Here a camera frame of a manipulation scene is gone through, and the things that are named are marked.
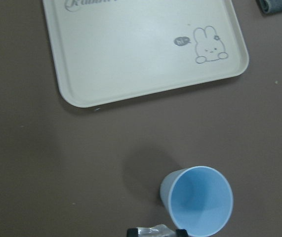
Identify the light blue cup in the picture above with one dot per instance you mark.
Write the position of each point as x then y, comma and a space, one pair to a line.
198, 199

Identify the clear ice cube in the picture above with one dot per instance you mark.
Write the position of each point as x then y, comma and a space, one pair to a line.
160, 230

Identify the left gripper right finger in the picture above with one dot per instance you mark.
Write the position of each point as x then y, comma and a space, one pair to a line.
181, 233

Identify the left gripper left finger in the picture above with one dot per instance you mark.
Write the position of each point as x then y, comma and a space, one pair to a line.
132, 232

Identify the cream rabbit tray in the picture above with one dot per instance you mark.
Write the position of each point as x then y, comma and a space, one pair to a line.
110, 50

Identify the grey folded cloth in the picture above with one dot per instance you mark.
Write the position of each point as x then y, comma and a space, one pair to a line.
270, 6

